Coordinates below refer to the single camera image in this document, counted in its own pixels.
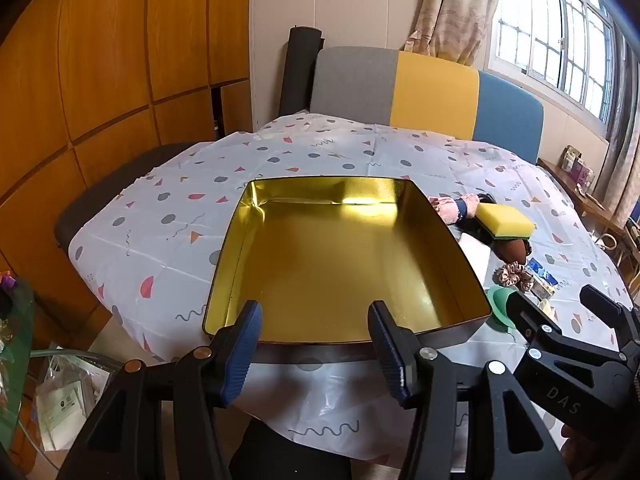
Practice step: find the wooden side table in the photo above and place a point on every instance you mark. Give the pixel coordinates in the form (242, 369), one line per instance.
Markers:
(575, 195)

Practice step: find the pink satin scrunchie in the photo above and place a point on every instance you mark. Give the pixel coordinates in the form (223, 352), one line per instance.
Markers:
(512, 276)

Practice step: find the grey yellow blue chair backrest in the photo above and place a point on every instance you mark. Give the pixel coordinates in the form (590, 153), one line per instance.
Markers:
(430, 90)

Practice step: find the rattan chair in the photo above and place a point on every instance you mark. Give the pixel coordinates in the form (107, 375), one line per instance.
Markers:
(617, 252)

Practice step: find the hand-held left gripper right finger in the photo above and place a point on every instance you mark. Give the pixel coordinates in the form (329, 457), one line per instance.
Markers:
(395, 360)

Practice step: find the brown makeup sponge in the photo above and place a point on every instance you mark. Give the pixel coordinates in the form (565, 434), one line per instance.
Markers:
(511, 251)

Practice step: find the black rolled mat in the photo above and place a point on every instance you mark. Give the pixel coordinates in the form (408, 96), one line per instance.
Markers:
(300, 70)

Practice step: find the patterned white tablecloth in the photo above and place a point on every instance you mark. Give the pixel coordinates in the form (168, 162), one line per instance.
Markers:
(200, 200)

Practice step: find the person's right hand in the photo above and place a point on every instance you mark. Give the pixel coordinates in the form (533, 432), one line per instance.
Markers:
(582, 452)

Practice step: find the pink towel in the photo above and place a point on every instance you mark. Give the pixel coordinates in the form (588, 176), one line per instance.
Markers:
(452, 208)

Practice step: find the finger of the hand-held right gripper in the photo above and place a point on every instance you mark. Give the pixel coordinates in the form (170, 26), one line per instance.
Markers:
(612, 315)
(532, 320)

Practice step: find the plastic bag with papers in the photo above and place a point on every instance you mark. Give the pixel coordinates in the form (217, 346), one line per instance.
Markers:
(70, 400)

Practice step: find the purple box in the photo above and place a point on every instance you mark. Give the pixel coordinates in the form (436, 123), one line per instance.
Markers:
(577, 167)

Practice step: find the beige patterned curtain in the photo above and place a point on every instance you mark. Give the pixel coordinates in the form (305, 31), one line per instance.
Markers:
(450, 5)
(625, 150)

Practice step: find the yellow sponge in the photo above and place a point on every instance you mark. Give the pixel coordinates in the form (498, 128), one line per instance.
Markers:
(502, 220)

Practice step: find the green glass table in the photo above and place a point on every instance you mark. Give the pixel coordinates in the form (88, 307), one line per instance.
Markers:
(15, 360)

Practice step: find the blue tissue packet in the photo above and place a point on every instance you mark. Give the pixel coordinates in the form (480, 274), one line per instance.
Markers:
(542, 275)

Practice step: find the barred window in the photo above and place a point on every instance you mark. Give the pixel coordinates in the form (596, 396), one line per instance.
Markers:
(555, 35)

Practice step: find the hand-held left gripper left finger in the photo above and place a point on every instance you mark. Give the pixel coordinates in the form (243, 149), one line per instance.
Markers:
(244, 355)

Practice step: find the wooden wardrobe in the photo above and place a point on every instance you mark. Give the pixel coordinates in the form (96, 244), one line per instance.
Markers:
(100, 70)

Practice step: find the gold tin box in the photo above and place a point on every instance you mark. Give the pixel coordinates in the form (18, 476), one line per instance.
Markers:
(325, 260)

